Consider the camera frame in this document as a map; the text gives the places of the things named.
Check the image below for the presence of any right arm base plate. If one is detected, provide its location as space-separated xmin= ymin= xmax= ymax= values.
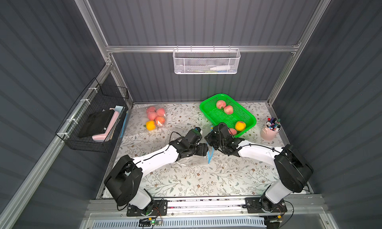
xmin=242 ymin=197 xmax=287 ymax=214

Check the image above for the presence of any orange red peach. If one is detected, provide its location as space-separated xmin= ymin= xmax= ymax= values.
xmin=155 ymin=116 xmax=166 ymax=127

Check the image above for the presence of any white wire wall basket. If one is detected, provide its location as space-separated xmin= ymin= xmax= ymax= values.
xmin=173 ymin=48 xmax=241 ymax=75

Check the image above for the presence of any black wire wall basket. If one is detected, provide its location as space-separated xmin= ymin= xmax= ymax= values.
xmin=56 ymin=79 xmax=129 ymax=152

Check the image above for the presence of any pink peach bottom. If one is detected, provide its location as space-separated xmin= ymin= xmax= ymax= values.
xmin=228 ymin=128 xmax=237 ymax=136

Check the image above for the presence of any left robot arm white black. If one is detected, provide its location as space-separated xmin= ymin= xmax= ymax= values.
xmin=104 ymin=138 xmax=209 ymax=212

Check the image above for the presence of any pink peach top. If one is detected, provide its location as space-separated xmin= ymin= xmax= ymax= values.
xmin=216 ymin=100 xmax=226 ymax=109

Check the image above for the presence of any yellow peach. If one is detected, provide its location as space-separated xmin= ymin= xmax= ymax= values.
xmin=235 ymin=121 xmax=246 ymax=132
xmin=146 ymin=120 xmax=156 ymax=131

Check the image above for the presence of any white tube in basket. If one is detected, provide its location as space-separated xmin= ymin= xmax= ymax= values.
xmin=210 ymin=65 xmax=231 ymax=72

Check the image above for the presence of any pink peach behind bag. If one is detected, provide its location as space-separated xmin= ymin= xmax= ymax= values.
xmin=146 ymin=106 xmax=156 ymax=113

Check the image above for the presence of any green plastic basket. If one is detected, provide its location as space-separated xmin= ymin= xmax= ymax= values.
xmin=199 ymin=93 xmax=258 ymax=137

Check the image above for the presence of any clear zip-top bag blue zipper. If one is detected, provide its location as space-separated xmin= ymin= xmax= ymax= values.
xmin=119 ymin=104 xmax=168 ymax=139

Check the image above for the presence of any black pouch in basket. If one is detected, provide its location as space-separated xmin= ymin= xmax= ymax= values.
xmin=78 ymin=110 xmax=113 ymax=138

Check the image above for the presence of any pink pen cup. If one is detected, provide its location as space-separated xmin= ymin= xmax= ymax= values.
xmin=260 ymin=117 xmax=282 ymax=141

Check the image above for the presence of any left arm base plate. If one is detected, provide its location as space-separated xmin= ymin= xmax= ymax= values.
xmin=126 ymin=199 xmax=168 ymax=217

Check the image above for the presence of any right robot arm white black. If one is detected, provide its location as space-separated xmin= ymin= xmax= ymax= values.
xmin=205 ymin=123 xmax=314 ymax=213

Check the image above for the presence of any pink peach with leaf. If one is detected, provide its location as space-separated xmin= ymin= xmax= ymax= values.
xmin=147 ymin=111 xmax=158 ymax=121

